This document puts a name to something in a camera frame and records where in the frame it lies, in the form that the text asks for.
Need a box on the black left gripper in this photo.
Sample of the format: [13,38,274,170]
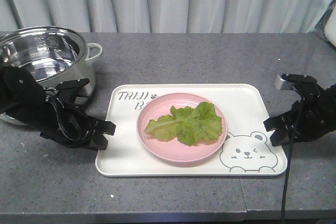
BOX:
[26,98,116,151]

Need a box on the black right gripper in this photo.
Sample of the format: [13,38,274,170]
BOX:
[263,83,335,146]

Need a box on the cream bear serving tray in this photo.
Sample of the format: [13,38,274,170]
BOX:
[96,84,287,177]

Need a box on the pink round plate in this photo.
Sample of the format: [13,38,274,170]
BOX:
[137,93,227,164]

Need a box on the green lettuce leaf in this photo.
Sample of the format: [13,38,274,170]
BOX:
[144,102,223,146]

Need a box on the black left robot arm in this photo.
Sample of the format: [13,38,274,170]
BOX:
[1,67,116,150]

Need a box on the white pleated curtain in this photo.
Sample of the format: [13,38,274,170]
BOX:
[1,0,333,33]

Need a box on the black right camera cable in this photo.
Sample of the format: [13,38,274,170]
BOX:
[280,100,304,224]

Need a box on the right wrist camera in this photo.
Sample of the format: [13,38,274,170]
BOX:
[275,73,317,90]

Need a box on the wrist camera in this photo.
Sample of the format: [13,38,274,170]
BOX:
[275,73,317,90]
[56,78,91,103]

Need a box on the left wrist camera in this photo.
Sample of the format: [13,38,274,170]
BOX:
[56,78,91,103]

